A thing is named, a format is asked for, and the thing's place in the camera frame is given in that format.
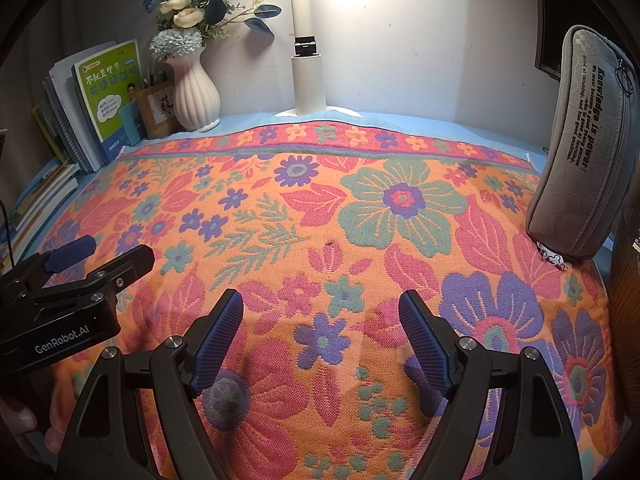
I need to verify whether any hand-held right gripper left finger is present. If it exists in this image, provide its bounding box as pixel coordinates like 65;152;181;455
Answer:
57;287;246;480

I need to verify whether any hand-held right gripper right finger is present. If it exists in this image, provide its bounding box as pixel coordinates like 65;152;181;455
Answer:
398;289;583;480

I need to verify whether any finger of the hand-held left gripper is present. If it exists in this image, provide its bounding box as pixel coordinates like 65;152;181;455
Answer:
30;244;156;306
42;235;97;275

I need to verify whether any person's left hand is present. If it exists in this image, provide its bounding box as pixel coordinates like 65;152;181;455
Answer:
0;365;73;461

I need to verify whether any small blue book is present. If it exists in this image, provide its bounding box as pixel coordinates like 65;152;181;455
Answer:
117;101;147;147

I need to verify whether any stack of books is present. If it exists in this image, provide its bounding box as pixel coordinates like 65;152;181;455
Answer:
10;55;108;256

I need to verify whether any black white fabric charm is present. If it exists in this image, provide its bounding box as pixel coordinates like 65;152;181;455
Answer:
534;241;568;272

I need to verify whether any green cover book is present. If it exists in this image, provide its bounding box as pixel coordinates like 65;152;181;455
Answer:
72;38;146;158

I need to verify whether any floral woven cloth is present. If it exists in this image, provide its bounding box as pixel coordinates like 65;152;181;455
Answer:
10;120;626;480

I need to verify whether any grey pencil case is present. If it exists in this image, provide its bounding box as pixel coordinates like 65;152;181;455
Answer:
525;24;640;261

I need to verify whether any artificial flower bouquet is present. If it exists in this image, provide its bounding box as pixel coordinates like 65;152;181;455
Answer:
144;0;283;61

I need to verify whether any white desk lamp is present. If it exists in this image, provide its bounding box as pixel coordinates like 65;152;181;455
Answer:
272;0;363;120

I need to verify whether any black cable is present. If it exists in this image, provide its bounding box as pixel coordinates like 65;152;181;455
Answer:
0;200;13;261

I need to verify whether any dark picture frame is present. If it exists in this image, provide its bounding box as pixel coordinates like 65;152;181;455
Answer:
532;0;566;81

